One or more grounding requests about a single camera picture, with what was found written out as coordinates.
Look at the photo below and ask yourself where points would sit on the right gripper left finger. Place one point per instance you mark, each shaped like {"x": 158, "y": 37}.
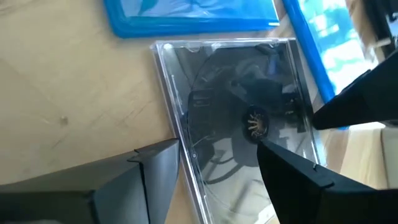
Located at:
{"x": 124, "y": 186}

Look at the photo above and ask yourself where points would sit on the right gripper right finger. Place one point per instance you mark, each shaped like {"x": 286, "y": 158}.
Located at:
{"x": 311, "y": 199}

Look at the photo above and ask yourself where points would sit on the blue jewel case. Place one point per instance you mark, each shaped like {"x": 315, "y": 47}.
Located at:
{"x": 192, "y": 18}
{"x": 326, "y": 37}

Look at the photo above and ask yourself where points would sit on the clear jewel case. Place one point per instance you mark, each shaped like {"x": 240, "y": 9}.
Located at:
{"x": 224, "y": 77}

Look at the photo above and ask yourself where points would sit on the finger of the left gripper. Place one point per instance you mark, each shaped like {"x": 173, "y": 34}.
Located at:
{"x": 367, "y": 99}

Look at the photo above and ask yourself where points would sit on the black aluminium rig frame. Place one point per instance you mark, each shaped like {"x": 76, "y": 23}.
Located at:
{"x": 381, "y": 21}

